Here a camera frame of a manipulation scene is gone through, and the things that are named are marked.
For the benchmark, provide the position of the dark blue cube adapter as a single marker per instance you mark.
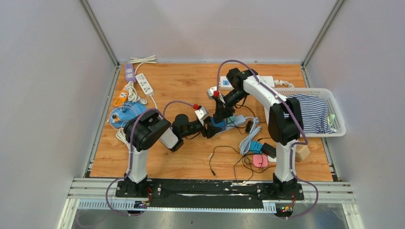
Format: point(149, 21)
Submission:
point(221, 124)

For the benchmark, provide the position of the orange power strip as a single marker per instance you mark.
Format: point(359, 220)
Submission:
point(121, 98)

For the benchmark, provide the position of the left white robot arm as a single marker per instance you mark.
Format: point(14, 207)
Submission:
point(143, 131)

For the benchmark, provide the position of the black mounting rail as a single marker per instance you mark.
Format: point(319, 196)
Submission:
point(193, 193)

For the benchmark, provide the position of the black charger with cable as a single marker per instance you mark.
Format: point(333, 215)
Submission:
point(245, 160)

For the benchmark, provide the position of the striped blue white cloth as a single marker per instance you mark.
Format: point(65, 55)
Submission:
point(315, 114)

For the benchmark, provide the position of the small blue charger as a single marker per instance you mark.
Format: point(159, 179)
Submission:
point(255, 147)

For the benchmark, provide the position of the white square charger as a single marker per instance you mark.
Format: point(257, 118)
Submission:
point(271, 159)

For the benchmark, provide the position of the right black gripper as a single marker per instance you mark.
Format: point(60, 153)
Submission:
point(222, 112)

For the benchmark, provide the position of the wooden cube adapter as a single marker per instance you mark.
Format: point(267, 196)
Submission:
point(302, 152)

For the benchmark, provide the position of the white power strip with cord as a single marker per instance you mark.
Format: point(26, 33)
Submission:
point(145, 85)

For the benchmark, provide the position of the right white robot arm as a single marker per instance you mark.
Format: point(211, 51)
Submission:
point(285, 125)

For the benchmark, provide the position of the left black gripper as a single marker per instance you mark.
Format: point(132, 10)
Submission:
point(210, 130)

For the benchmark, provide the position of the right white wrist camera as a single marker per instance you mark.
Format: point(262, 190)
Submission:
point(214, 94)

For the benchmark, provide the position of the purple power strip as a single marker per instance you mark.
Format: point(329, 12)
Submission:
point(129, 73)

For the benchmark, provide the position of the white power strip blue USB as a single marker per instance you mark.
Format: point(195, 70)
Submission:
point(269, 80)

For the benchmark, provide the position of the white plastic basket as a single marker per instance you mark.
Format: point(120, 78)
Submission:
point(335, 118)

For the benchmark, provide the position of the light blue power strip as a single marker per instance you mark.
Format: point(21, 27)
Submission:
point(239, 121)

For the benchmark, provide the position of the pink square charger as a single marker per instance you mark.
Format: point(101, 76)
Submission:
point(260, 160)

